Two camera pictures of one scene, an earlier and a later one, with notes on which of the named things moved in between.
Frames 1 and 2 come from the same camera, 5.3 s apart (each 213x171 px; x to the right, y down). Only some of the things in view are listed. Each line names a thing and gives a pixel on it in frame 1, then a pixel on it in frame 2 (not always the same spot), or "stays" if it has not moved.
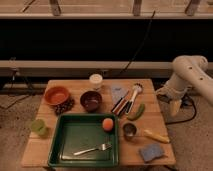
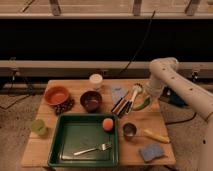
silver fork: x=101 y=147 stays
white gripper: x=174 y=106 -> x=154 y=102
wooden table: x=142 y=137 stays
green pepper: x=140 y=113 -> x=144 y=105
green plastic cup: x=38 y=126 stays
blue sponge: x=151 y=151 stays
